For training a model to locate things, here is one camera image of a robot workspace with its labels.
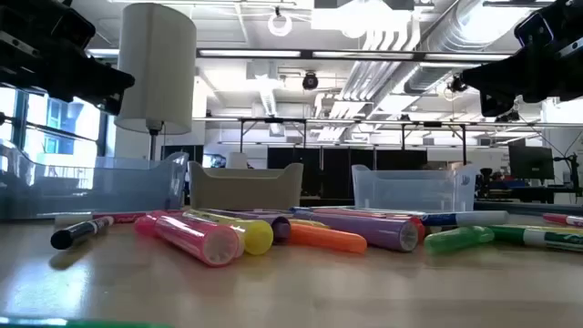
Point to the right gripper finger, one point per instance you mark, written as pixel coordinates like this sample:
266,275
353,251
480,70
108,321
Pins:
524,77
496,104

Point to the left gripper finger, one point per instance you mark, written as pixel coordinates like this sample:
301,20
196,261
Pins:
107,102
82,75

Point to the blue Expo marker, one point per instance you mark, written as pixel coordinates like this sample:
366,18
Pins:
437,218

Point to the pink capped marker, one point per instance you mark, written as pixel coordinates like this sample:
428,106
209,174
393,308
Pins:
555,219

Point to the black permanent marker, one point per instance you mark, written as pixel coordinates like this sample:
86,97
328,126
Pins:
73,234

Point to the thin green highlighter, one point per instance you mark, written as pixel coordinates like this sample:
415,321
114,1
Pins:
455,239

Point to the red highlighter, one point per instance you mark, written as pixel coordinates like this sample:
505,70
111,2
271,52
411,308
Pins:
420,228

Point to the green Expo marker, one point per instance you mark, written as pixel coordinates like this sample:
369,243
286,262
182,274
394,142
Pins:
560,239

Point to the pink highlighter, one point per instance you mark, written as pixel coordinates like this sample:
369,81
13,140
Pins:
191,237

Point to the orange highlighter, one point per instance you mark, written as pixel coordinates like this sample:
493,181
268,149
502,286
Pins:
328,239

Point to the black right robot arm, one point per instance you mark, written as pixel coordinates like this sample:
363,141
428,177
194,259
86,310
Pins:
565,7

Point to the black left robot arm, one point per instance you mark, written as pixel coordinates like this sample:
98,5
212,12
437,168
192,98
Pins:
23,11

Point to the white lamp with wooden base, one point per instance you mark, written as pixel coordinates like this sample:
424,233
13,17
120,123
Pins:
155,68

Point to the black computer monitor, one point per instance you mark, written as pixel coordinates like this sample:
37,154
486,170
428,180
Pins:
530,161

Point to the dark grey translucent bin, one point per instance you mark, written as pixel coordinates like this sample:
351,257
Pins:
114,187

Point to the clear plastic bin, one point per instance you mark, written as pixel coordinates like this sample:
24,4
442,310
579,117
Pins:
410,191

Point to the small white lampshade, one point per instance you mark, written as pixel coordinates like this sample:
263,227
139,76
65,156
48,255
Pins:
237,160

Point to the black cabinet row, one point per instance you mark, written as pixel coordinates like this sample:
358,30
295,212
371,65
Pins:
346,171

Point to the beige plastic bin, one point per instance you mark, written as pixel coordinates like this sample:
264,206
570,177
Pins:
246,191

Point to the black bar with light strips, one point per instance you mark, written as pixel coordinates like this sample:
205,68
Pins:
307,54

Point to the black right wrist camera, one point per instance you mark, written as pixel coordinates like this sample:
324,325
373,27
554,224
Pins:
534,29

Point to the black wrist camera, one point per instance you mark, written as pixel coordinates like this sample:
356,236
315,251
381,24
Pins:
534,29
73,27

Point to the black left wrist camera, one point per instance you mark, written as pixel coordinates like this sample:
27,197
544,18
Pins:
73,27

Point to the black metal rack frame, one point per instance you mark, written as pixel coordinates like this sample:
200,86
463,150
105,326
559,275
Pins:
273,120
432,123

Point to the silver ventilation duct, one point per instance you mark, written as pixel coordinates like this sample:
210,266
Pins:
455,41

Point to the black round camera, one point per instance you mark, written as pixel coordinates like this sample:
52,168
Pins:
310,81

